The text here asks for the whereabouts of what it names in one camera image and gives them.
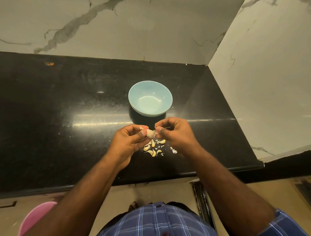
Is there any person's left hand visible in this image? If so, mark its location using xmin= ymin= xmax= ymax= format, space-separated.
xmin=106 ymin=124 xmax=151 ymax=169

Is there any person's right hand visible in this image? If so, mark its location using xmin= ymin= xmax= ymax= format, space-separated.
xmin=154 ymin=117 xmax=200 ymax=157

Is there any pile of garlic skins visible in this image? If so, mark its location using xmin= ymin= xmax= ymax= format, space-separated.
xmin=142 ymin=138 xmax=179 ymax=158

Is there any light blue bowl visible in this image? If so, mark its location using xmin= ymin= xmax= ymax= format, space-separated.
xmin=128 ymin=80 xmax=174 ymax=118

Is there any person's left forearm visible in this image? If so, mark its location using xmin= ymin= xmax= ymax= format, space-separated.
xmin=24 ymin=157 xmax=124 ymax=236

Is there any person's right forearm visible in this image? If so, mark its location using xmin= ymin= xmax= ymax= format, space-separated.
xmin=185 ymin=146 xmax=277 ymax=236

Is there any black cabinet trim strip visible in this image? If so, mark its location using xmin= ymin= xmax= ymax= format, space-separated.
xmin=191 ymin=180 xmax=214 ymax=229

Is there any blue plaid shirt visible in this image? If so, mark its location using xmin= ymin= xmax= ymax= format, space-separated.
xmin=97 ymin=202 xmax=308 ymax=236

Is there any pink plastic bucket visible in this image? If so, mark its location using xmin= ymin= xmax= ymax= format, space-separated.
xmin=18 ymin=201 xmax=58 ymax=236

